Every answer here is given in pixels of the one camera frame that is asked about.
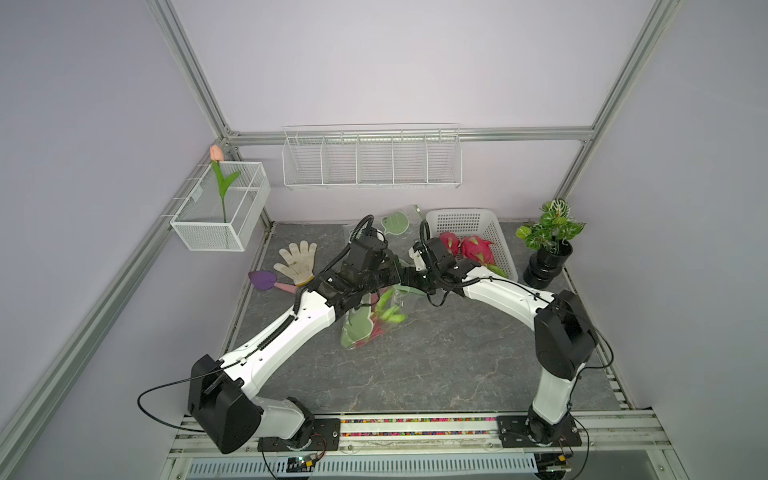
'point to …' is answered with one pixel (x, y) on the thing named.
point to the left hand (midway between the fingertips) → (404, 267)
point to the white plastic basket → (479, 222)
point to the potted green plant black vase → (550, 238)
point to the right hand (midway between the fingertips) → (398, 283)
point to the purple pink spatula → (264, 280)
